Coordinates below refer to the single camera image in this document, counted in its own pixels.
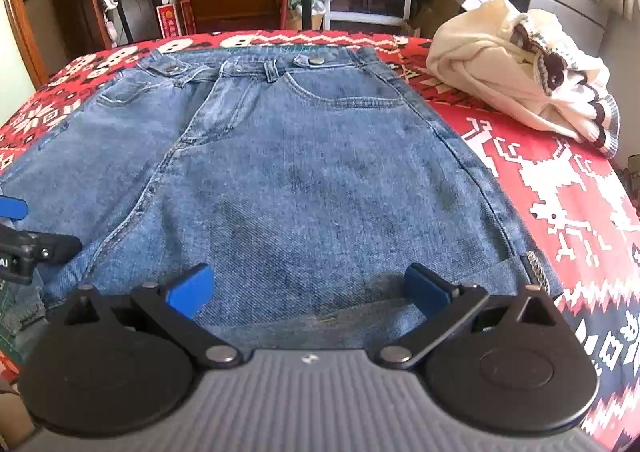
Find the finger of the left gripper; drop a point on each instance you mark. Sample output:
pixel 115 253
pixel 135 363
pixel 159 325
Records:
pixel 13 208
pixel 51 246

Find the red patterned tablecloth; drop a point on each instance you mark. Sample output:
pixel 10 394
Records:
pixel 570 196

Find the person's left hand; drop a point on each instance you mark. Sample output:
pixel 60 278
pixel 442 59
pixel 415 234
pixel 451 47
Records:
pixel 15 423

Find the blue denim shorts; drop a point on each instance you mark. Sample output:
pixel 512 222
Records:
pixel 308 180

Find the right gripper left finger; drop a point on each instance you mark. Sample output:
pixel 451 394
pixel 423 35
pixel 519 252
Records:
pixel 172 307

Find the green cutting mat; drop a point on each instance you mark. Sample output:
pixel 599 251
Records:
pixel 11 323

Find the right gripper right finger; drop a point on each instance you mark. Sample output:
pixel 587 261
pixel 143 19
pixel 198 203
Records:
pixel 447 308

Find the dark wooden drawer cabinet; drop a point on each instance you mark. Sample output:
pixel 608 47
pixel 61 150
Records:
pixel 231 15

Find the red sign board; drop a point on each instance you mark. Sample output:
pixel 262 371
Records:
pixel 168 20

